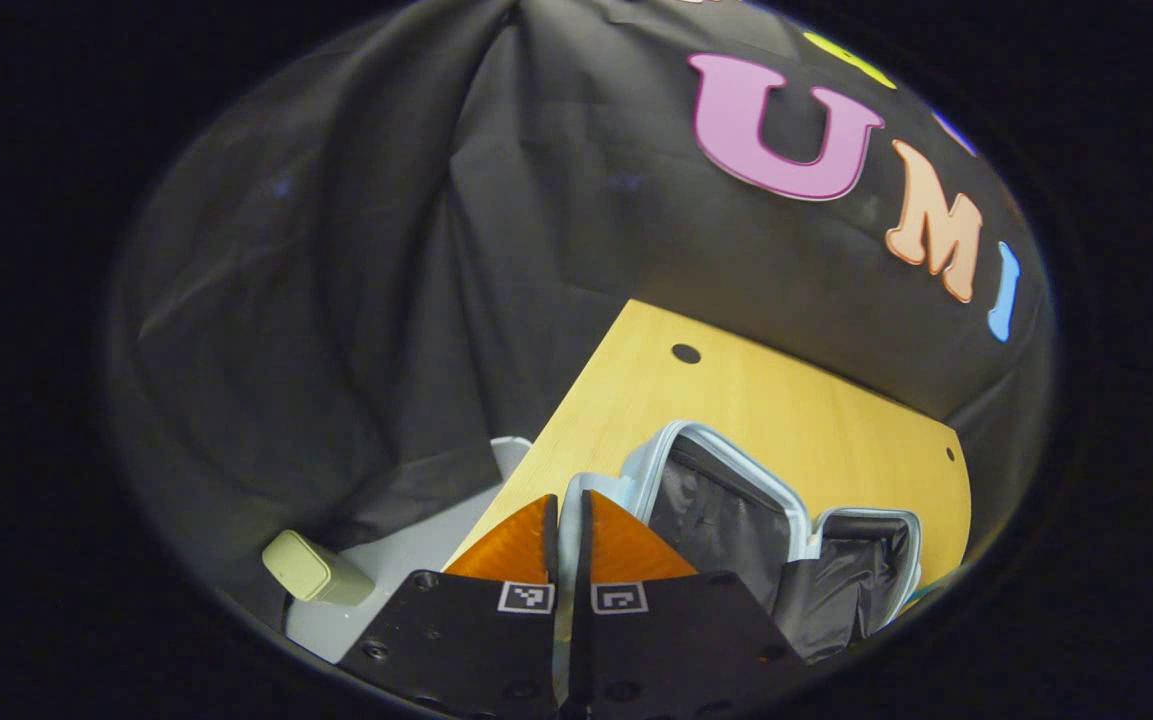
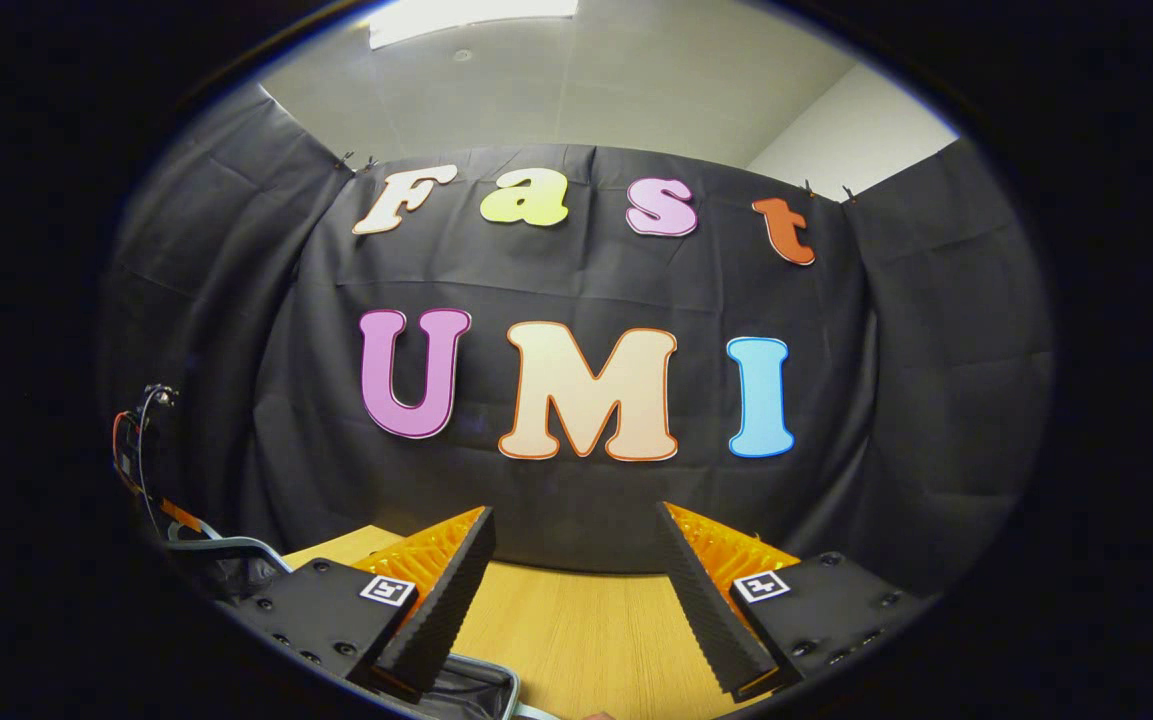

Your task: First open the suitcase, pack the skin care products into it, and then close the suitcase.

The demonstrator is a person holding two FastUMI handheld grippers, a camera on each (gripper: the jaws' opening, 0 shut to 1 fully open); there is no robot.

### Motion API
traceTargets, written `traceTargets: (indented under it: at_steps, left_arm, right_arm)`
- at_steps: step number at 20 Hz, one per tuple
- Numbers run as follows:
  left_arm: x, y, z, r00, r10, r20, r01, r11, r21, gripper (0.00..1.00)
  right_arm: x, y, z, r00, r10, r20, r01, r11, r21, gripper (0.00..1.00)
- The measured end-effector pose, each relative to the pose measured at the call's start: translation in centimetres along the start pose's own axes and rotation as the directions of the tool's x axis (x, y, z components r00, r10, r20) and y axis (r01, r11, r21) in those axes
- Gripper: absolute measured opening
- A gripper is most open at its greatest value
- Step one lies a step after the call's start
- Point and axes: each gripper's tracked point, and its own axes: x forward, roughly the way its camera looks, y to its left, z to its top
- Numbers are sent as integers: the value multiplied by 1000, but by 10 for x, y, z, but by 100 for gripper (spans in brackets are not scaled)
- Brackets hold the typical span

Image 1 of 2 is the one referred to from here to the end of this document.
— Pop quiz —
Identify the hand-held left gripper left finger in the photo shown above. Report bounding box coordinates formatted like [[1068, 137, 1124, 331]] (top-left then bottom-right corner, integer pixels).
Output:
[[361, 493, 562, 717]]

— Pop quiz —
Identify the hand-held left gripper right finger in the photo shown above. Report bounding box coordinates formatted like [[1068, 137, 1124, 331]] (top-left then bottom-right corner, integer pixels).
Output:
[[566, 489, 809, 719]]

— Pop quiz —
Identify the light blue suitcase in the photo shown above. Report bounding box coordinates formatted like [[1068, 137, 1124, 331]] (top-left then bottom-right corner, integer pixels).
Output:
[[556, 420, 924, 663]]

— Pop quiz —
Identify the beige rectangular box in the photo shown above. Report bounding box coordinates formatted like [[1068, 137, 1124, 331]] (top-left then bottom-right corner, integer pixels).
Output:
[[261, 529, 378, 607]]

